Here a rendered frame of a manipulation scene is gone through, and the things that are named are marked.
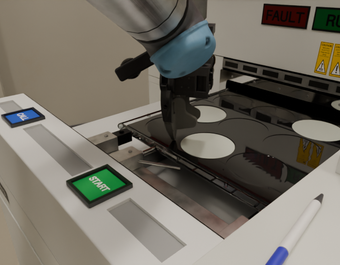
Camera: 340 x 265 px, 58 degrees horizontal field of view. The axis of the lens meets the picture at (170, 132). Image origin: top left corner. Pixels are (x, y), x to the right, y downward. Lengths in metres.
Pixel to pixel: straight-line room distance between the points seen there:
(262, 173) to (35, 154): 0.34
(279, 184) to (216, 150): 0.13
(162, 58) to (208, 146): 0.27
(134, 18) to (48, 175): 0.22
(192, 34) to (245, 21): 0.55
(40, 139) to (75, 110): 2.16
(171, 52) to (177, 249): 0.19
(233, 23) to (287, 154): 0.44
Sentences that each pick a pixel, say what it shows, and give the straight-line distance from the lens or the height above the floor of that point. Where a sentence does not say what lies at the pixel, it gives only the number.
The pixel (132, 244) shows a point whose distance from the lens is 0.30.
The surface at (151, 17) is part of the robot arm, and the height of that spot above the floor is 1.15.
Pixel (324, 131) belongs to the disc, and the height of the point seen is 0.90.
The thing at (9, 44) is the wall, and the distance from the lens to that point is 2.50.
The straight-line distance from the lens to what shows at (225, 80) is 0.92.
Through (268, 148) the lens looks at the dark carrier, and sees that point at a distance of 0.59.
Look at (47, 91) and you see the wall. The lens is 2.59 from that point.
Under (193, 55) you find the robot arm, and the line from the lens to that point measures 0.34.
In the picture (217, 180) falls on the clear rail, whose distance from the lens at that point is 0.48.
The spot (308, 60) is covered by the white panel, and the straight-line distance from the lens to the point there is 0.79.
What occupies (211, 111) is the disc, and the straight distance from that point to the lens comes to 0.72.
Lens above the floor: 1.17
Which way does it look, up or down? 26 degrees down
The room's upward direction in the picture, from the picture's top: straight up
